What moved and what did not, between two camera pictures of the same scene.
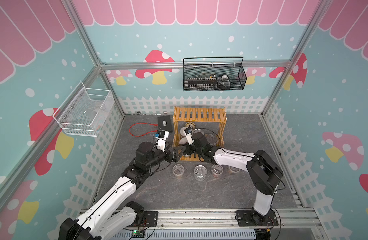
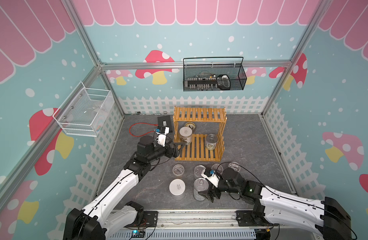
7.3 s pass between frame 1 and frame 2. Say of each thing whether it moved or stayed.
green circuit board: stayed
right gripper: moved
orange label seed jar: stayed
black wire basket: stayed
